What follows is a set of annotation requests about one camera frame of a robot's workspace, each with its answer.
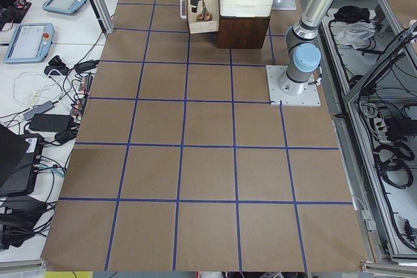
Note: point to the wooden top drawer white handle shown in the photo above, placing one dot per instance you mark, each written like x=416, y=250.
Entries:
x=200, y=26

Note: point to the black laptop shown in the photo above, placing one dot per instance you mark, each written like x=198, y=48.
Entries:
x=19, y=156

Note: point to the blue teach pendant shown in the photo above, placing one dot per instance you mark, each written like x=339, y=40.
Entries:
x=66, y=7
x=30, y=43

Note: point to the aluminium side rack frame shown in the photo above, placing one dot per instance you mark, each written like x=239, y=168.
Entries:
x=377, y=90

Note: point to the dark wooden drawer cabinet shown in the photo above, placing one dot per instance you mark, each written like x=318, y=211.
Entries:
x=242, y=33

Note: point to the black cloth bundle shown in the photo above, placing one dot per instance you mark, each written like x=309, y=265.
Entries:
x=352, y=14

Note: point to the black power adapter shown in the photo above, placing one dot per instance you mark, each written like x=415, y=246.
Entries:
x=50, y=122

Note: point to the white crumpled cloth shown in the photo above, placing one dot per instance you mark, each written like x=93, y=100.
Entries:
x=356, y=35

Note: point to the blue teach pendant near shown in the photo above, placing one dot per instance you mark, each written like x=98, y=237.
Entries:
x=30, y=43

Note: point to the blue teach pendant far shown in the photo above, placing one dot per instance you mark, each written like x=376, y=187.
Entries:
x=66, y=7

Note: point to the grey usb hub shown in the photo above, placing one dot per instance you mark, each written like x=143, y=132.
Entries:
x=45, y=107

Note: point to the orange grey handled scissors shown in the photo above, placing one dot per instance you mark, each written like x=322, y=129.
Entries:
x=205, y=15

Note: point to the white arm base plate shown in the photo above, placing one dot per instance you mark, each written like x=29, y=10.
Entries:
x=283, y=91

